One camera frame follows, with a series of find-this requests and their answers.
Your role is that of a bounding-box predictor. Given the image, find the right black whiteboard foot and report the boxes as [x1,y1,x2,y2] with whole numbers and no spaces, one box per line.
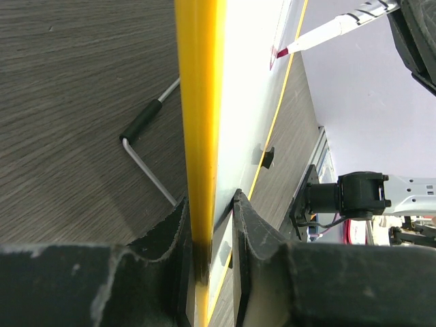
[251,144,275,169]

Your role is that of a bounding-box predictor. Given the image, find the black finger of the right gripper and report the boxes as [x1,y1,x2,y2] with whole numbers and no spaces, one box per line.
[388,0,435,94]

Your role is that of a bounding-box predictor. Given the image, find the white marker pen body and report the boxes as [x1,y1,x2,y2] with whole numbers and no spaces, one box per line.
[276,1,400,59]

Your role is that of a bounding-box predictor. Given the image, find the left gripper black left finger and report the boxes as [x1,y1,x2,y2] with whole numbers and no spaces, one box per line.
[1,200,191,326]

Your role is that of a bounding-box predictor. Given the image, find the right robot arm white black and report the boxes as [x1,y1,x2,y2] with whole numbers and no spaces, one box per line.
[277,1,435,242]

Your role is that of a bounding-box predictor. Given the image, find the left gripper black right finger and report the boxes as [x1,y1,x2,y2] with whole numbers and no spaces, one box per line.
[232,190,435,326]

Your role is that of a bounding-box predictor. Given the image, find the orange framed whiteboard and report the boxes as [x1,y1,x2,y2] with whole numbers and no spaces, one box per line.
[174,1,307,326]

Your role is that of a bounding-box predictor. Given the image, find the metal whiteboard stand wire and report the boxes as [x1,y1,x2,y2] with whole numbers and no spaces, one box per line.
[119,77,181,207]

